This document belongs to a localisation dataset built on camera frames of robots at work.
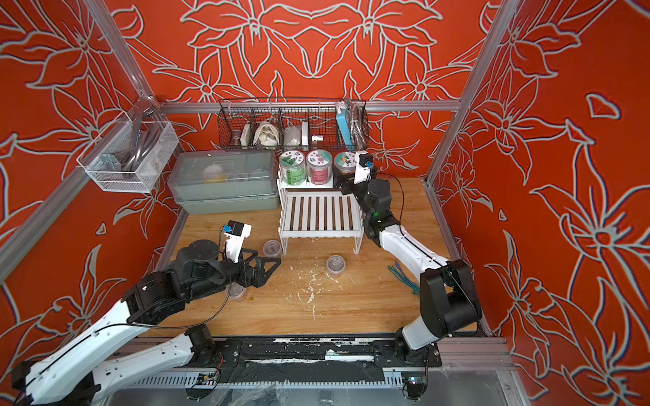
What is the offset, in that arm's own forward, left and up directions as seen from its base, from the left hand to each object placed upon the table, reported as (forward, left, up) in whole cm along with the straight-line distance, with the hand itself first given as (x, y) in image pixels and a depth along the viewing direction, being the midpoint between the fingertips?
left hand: (269, 255), depth 63 cm
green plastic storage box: (+36, +29, -11) cm, 48 cm away
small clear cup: (+14, +6, -23) cm, 27 cm away
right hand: (+30, -17, +7) cm, 35 cm away
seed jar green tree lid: (+27, -3, +6) cm, 28 cm away
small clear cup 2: (+9, -18, -23) cm, 30 cm away
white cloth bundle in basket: (+46, +10, +4) cm, 48 cm away
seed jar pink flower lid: (+28, -11, +6) cm, 30 cm away
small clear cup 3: (-2, +14, -22) cm, 26 cm away
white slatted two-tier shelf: (+28, -9, -16) cm, 33 cm away
